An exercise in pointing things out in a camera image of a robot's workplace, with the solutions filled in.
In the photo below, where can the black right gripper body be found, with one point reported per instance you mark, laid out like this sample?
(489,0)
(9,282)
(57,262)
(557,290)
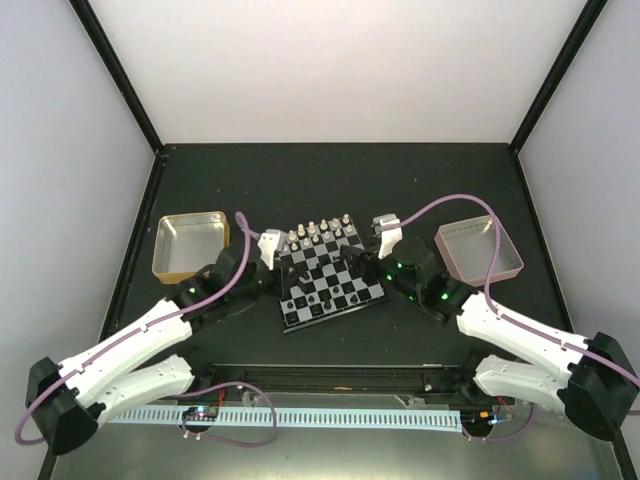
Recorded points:
(367,257)

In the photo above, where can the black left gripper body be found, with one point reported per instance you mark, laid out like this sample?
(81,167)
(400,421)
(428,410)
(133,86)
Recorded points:
(278,288)

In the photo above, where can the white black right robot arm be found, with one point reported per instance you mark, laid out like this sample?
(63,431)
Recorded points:
(589,380)

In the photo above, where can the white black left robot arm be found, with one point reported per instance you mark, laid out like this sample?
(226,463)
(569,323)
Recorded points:
(70,400)

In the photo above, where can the black white chessboard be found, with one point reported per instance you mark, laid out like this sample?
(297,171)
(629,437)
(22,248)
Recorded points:
(324,242)

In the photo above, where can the pink rimmed metal tin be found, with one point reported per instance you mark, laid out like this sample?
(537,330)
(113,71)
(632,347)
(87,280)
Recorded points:
(467,248)

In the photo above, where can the gold rimmed metal tin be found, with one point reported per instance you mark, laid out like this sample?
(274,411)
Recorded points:
(186,242)

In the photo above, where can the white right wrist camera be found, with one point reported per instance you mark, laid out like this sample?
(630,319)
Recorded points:
(388,229)

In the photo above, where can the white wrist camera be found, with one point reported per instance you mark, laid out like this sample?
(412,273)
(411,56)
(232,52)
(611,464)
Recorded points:
(271,242)
(388,229)

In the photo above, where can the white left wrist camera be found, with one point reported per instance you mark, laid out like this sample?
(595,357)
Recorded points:
(271,242)

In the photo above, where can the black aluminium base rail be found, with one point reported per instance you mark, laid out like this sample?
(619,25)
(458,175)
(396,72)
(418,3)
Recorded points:
(438,384)

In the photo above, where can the white slotted cable duct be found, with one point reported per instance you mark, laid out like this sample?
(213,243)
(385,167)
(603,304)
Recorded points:
(284,417)

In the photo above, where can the left black frame post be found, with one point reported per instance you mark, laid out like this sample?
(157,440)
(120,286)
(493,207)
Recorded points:
(85,13)

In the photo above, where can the black frame post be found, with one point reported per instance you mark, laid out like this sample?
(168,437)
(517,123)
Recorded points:
(572,45)
(85,13)

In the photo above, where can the right black frame post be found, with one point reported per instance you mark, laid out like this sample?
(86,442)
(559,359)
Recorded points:
(572,45)

